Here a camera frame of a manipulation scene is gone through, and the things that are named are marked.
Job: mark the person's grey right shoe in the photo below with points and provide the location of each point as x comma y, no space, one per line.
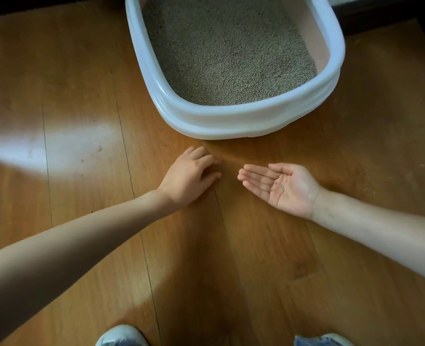
336,339

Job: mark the person's left forearm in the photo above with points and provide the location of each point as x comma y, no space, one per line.
61,255

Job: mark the person's right forearm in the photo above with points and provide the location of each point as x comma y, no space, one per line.
381,230

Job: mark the dark wall baseboard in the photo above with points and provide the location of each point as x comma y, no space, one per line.
47,5
385,16

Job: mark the litter grains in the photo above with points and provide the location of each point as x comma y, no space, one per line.
281,186

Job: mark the person's left hand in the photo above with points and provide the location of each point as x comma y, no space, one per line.
187,180

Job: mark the grey cat litter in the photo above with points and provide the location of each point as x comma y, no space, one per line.
227,50

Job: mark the white oval litter box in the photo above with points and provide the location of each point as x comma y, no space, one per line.
252,120

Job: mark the person's right hand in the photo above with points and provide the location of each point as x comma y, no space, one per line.
291,190

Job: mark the person's blue jeans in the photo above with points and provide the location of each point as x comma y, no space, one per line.
313,340

